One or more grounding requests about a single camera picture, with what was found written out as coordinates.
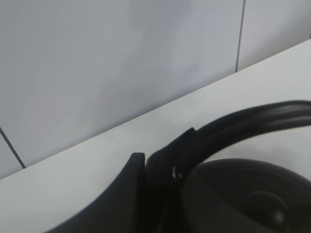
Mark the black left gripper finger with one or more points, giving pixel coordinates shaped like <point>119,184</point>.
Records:
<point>116,209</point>

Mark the black teapot kettle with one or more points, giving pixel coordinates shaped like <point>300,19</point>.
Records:
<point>233,195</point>

